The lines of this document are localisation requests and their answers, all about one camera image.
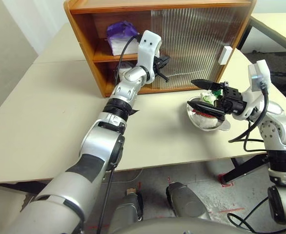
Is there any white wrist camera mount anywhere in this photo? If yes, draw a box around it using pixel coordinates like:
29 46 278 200
233 59 272 120
136 30 163 85

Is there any plush snowman toy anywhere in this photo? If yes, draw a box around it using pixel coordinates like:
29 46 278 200
193 89 223 129

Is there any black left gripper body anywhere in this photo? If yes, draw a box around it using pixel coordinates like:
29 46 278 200
153 56 162 77

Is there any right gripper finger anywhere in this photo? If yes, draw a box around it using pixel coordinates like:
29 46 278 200
190 79 223 91
186 101 225 121

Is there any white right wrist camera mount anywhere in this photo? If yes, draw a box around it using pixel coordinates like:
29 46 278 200
233 59 272 120

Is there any metal bowl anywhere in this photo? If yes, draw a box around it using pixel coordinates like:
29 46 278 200
186 96 231 132

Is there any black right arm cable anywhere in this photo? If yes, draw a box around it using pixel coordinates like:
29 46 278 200
228 84 269 153

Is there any beige table with black frame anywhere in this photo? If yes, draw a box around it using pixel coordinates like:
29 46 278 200
238 13 286 61

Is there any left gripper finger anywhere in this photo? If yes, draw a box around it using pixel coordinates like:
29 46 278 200
157 69 170 83
158 55 171 69

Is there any grey curved torso shell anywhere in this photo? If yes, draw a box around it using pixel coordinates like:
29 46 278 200
106 216 286 234

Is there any black table leg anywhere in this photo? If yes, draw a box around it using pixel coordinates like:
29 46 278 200
222 153 270 185

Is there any wooden cabinet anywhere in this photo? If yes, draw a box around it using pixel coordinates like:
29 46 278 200
63 0 258 98

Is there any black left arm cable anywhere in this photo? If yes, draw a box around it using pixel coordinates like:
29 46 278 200
98 34 143 234

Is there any black floor cable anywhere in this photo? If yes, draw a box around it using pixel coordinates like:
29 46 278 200
227 196 286 234

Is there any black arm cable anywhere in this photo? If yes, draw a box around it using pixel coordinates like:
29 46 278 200
98 34 143 234
228 84 269 153

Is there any white door handle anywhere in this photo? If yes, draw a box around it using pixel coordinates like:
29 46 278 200
218 46 232 66

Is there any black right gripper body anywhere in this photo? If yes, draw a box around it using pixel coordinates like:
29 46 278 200
215 82 247 115

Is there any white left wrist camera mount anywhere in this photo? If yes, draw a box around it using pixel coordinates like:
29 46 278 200
136 30 163 85

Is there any ribbed glass sliding door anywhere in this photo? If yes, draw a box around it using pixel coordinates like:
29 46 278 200
150 7 247 90
152 7 247 89

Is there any grey rounded leg cover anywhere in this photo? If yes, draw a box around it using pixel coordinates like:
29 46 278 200
166 181 212 220
113 187 143 234

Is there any purple box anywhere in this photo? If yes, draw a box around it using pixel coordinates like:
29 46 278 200
106 21 141 56

